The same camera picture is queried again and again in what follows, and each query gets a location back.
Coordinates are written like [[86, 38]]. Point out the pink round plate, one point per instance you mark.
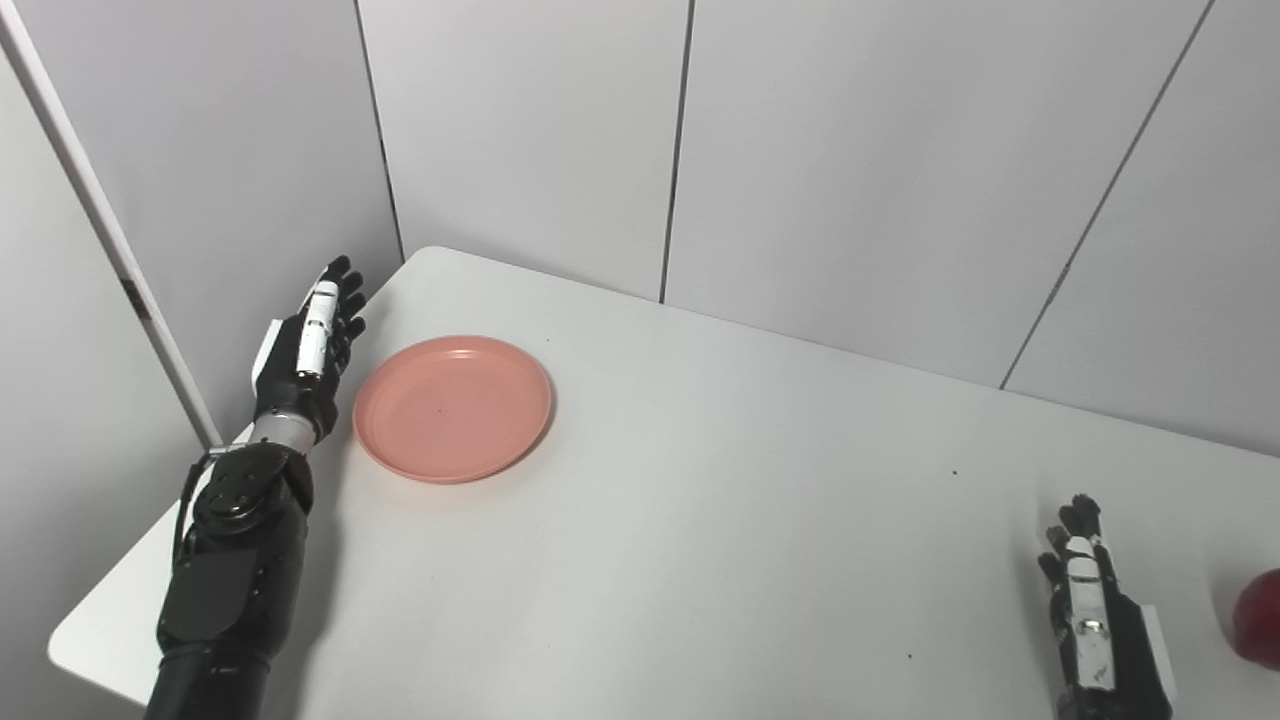
[[452, 410]]

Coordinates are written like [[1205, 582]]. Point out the white partition frame bar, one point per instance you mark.
[[100, 215]]

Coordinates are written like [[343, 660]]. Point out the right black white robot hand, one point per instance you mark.
[[1130, 660]]

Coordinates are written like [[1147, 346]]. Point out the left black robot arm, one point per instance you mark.
[[230, 590]]

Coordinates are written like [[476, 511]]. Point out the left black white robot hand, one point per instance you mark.
[[285, 385]]

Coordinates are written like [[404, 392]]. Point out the red apple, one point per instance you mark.
[[1260, 620]]

